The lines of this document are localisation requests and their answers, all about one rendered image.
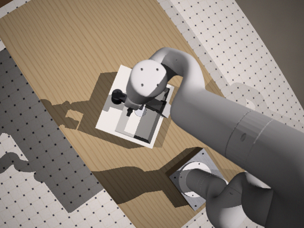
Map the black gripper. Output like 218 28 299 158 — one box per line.
124 97 141 117

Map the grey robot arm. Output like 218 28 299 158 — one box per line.
126 47 304 228

